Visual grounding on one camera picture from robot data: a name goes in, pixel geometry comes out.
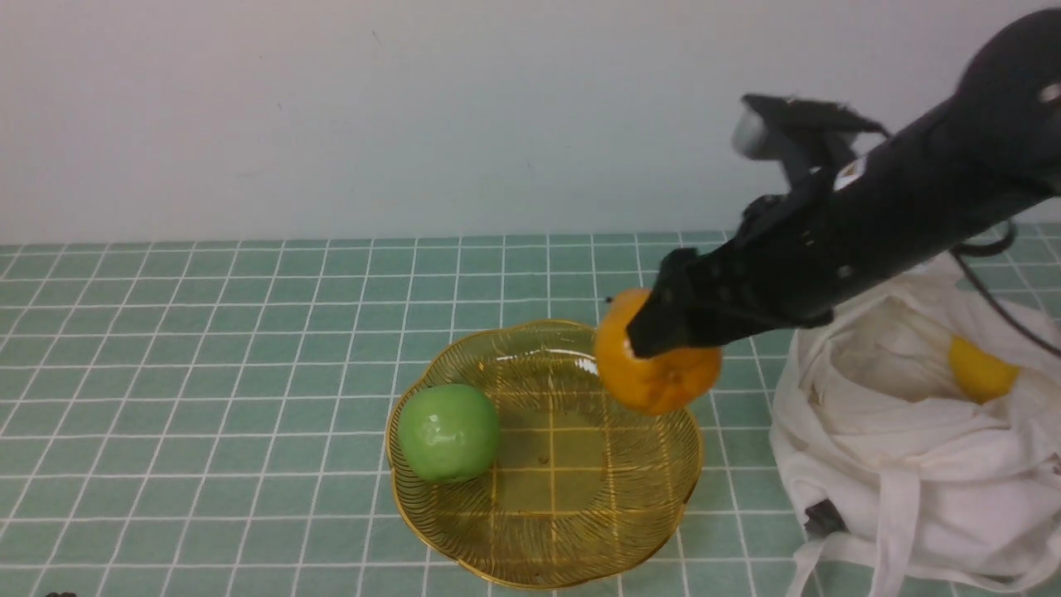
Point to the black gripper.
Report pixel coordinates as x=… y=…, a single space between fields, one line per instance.
x=792 y=262

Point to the orange peach fruit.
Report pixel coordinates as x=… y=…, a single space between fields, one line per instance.
x=649 y=386

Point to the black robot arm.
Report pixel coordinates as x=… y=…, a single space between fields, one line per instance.
x=865 y=204

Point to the amber glass scalloped plate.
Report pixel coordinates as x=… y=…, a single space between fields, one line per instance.
x=580 y=489

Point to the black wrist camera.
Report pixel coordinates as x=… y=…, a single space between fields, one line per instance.
x=803 y=135

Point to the white cloth bag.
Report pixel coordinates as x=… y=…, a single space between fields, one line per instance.
x=889 y=465

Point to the yellow lemon fruit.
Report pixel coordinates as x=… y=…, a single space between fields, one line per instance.
x=983 y=377

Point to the green apple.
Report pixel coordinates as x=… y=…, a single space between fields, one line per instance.
x=449 y=433

